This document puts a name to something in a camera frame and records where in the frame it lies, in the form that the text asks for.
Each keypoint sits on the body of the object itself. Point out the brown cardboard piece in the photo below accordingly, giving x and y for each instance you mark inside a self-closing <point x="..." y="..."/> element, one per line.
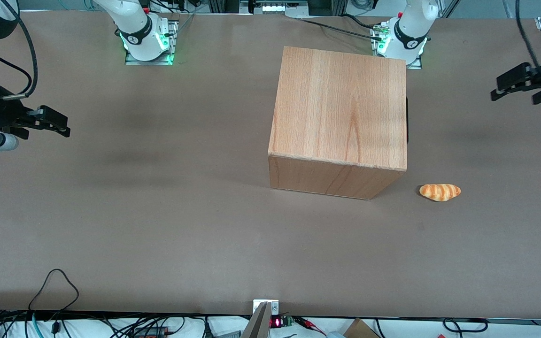
<point x="359" y="329"/>

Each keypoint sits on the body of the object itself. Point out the wooden drawer cabinet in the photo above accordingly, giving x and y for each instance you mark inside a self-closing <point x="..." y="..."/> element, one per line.
<point x="341" y="103"/>

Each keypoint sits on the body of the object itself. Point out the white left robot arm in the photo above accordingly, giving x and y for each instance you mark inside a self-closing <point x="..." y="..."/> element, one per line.
<point x="409" y="28"/>

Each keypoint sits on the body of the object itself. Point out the red digit display module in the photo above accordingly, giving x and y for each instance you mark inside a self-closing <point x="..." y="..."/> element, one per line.
<point x="277" y="322"/>

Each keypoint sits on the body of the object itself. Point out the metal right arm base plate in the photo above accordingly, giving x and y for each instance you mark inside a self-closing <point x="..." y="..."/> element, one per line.
<point x="173" y="40"/>

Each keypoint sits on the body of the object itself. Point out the white power strip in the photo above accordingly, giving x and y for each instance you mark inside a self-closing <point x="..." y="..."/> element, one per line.
<point x="277" y="6"/>

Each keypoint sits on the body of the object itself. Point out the red black probe leads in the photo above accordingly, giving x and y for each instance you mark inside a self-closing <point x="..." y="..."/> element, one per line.
<point x="310" y="324"/>

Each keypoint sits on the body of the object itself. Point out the black orange power adapter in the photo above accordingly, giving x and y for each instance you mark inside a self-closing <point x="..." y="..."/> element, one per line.
<point x="150" y="332"/>

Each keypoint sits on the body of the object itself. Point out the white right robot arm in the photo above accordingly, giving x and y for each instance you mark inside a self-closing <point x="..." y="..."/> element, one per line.
<point x="134" y="23"/>

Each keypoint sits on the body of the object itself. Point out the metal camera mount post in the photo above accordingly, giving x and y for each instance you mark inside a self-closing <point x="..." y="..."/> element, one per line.
<point x="258" y="324"/>

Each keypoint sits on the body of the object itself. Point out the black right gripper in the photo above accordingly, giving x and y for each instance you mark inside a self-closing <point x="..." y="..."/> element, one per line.
<point x="2" y="115"/>

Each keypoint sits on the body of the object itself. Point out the orange striped bread roll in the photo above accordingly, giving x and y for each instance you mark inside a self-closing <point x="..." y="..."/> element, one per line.
<point x="439" y="192"/>

